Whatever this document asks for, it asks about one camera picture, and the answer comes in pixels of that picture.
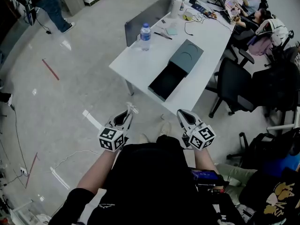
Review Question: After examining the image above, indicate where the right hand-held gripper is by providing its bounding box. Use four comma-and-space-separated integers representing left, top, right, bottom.
176, 109, 217, 151

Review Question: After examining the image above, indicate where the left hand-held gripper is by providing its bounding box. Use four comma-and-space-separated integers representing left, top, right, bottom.
97, 109, 134, 153

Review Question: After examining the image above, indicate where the small clear plastic package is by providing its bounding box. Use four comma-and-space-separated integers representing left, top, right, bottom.
126, 102, 140, 116

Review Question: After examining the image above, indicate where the dark grey box container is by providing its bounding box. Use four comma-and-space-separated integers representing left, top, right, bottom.
148, 38, 204, 103

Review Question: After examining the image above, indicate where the person's right forearm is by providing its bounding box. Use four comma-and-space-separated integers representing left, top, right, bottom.
192, 146, 220, 173

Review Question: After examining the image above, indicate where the person's left forearm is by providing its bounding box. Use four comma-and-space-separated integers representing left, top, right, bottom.
76, 147, 123, 195

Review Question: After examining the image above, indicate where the person's beige right shoe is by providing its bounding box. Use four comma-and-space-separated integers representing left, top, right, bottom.
159, 121, 173, 136

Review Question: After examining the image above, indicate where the white floor tape strip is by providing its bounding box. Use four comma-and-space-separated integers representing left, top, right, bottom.
50, 166, 71, 190
82, 109, 103, 130

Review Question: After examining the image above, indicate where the black device with screen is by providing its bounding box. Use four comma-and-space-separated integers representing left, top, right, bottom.
189, 168, 230, 195

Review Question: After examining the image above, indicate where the black office chair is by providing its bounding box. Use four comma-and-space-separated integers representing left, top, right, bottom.
205, 57, 256, 119
251, 61, 300, 118
236, 29, 295, 68

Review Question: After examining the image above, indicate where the person's black shirt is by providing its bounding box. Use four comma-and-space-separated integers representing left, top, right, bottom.
47, 135, 247, 225

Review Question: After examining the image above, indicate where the clear water bottle blue cap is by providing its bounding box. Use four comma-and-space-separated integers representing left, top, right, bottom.
140, 22, 151, 52

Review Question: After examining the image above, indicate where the red floor tape strip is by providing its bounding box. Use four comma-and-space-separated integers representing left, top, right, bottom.
42, 58, 60, 81
24, 151, 39, 189

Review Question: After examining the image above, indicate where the black pen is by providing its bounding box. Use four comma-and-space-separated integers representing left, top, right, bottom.
153, 31, 173, 40

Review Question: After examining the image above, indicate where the pale purple bag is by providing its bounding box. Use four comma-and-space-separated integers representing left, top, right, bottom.
247, 35, 274, 56

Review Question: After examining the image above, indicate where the grey desk divider panel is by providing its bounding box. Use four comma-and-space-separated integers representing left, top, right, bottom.
124, 0, 188, 47

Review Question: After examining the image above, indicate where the black keyboard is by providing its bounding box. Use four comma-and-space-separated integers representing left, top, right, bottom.
219, 9, 233, 24

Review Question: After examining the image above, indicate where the white cylinder canister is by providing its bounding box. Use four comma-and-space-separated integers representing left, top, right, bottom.
170, 0, 183, 19

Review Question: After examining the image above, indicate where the white jacket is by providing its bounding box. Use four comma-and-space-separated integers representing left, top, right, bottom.
255, 18, 290, 48

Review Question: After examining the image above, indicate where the clear plastic storage box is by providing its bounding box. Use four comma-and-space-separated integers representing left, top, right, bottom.
9, 200, 52, 225

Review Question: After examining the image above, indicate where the black stand with equipment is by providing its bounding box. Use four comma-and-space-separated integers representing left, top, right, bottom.
14, 0, 38, 26

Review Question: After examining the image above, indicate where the white floor cable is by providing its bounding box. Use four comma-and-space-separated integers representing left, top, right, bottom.
54, 150, 102, 171

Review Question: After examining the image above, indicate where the black floor cable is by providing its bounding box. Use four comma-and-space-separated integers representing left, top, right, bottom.
10, 104, 29, 173

